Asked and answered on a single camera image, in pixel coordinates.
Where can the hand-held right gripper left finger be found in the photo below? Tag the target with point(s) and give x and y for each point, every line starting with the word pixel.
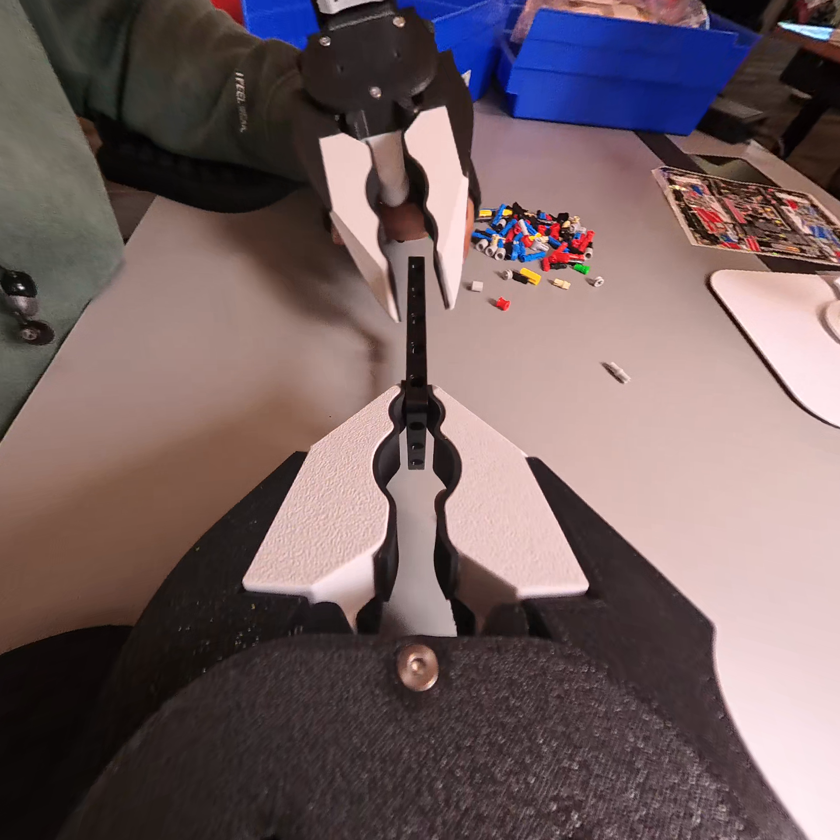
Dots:
pixel 321 525

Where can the blue plastic bin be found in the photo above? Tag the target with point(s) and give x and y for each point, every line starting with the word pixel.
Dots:
pixel 623 85

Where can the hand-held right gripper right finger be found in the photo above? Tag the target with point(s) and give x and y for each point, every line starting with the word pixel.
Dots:
pixel 512 525

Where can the white book stand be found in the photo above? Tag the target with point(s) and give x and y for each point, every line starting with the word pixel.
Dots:
pixel 774 328

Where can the person's green hoodie torso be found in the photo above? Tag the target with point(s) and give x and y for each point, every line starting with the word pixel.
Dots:
pixel 46 197

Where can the grey lego pin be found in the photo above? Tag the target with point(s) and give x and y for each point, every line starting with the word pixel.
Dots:
pixel 617 373

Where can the pile of lego pieces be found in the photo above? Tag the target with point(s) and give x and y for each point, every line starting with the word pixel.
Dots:
pixel 538 236

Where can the holographic sticker sheet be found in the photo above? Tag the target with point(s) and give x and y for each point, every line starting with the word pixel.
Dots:
pixel 748 216

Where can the black lego frame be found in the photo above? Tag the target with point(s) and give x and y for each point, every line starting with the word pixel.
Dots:
pixel 417 328

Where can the large clear bag lego parts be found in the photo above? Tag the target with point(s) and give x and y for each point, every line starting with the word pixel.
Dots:
pixel 610 13

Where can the person's left hand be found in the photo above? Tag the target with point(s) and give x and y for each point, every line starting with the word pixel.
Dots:
pixel 403 223

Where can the blue bin with tag label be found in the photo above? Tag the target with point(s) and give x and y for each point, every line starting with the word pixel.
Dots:
pixel 459 33

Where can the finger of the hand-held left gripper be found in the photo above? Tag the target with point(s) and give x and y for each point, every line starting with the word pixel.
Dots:
pixel 348 190
pixel 446 184

